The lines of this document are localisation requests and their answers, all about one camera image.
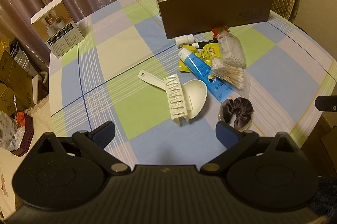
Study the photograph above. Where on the dark red box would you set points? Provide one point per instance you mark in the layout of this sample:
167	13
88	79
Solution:
25	139

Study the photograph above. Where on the clear floss pick box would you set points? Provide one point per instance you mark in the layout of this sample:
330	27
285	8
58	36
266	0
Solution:
231	47

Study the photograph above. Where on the purple velvet scrunchie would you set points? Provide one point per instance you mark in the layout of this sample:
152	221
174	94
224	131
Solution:
237	111

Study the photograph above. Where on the brown cardboard box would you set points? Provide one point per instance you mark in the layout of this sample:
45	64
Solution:
210	12

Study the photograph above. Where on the clear plastic bag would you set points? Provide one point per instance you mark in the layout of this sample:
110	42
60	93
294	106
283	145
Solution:
6	132

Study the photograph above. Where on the stack of white plates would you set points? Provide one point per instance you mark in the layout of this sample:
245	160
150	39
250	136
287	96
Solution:
21	59

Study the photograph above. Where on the white hair claw clip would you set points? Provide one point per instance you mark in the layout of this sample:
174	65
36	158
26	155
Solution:
175	95

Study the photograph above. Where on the plain cardboard box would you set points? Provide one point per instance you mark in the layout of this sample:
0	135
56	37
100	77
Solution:
13	82

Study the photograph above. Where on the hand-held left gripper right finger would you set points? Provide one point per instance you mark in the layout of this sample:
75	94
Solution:
227	134

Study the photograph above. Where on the cotton swab pack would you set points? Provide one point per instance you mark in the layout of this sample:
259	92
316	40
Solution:
227	71

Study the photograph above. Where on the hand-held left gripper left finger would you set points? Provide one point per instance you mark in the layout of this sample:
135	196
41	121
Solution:
104	132

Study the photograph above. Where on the dark cloth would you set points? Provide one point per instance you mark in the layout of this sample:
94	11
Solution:
325	195

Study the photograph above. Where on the small white bottle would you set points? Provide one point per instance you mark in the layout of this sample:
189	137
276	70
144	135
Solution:
184	40

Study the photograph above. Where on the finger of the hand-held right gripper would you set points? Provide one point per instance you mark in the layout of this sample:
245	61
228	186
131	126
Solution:
327	103

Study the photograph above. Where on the red snack packet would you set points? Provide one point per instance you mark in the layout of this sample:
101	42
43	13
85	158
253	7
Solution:
219	30

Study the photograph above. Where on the white rice scoop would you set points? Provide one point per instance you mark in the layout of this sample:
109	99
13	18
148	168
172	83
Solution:
196	92

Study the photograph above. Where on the white product box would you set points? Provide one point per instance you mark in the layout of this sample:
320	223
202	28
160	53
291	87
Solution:
63	32

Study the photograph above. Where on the blue toothpaste tube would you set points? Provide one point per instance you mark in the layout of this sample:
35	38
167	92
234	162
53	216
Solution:
202	71

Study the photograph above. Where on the dark green tube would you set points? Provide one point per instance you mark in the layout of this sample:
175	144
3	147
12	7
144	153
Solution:
209	42

